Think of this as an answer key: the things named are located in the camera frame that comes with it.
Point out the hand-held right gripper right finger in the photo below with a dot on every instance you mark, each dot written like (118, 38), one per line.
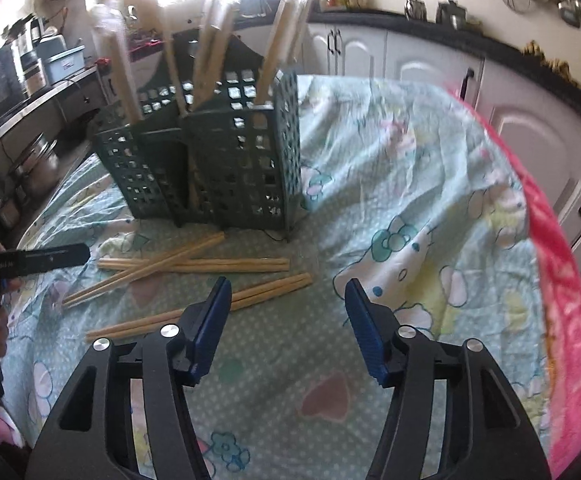
(365, 330)

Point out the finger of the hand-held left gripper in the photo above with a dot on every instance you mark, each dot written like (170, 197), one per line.
(40, 259)

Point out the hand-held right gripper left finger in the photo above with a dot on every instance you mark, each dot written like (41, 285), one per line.
(210, 330)

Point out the wooden chopsticks pair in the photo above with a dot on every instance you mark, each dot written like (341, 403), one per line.
(270, 287)
(250, 265)
(120, 80)
(211, 55)
(283, 35)
(95, 291)

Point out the green plastic utensil basket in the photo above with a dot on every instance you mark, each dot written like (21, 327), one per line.
(240, 160)

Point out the steel cooking pot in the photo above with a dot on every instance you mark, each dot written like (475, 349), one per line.
(35, 165)

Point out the printed cartoon cat cloth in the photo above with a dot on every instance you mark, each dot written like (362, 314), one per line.
(420, 185)

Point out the blue plastic container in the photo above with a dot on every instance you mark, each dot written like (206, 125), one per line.
(63, 60)

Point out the pink towel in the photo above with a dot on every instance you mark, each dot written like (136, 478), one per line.
(565, 285)

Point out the steel kettle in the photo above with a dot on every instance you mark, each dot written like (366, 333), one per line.
(451, 14)
(415, 8)

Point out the gold ornate stand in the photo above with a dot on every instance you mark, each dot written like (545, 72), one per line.
(545, 57)

